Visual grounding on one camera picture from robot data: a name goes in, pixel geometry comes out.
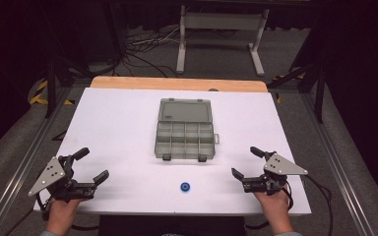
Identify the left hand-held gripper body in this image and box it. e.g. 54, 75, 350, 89
28, 153, 96, 203

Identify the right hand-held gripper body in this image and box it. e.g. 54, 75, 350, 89
242, 150, 309, 197

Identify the grey plastic compartment box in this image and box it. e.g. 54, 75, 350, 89
154, 97, 221, 162

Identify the person's left hand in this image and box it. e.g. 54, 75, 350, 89
44, 197, 84, 236

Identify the person's right hand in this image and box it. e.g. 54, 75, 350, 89
253, 184, 295, 236

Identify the white table cover board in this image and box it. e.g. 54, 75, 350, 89
32, 87, 313, 216

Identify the yellow black floor tape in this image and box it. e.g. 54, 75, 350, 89
29, 79, 76, 106

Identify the black tripod stand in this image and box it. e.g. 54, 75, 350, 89
43, 6, 95, 119
267, 19, 329, 125

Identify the black panel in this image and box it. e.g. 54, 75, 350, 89
97, 214, 248, 236

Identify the wooden table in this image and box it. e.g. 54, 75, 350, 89
90, 76, 269, 93

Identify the white metal stand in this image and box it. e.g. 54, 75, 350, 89
175, 4, 271, 78

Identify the aluminium rail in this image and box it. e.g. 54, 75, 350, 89
301, 92, 378, 236
0, 86, 75, 236

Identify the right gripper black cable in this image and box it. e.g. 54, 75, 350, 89
245, 174, 335, 236

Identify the bundle of floor cables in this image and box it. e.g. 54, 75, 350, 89
111, 25, 182, 79

